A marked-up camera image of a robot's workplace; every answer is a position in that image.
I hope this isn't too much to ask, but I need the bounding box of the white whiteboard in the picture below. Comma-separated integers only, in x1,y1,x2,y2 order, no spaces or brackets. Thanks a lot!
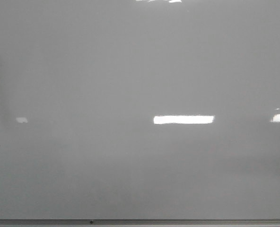
0,0,280,219

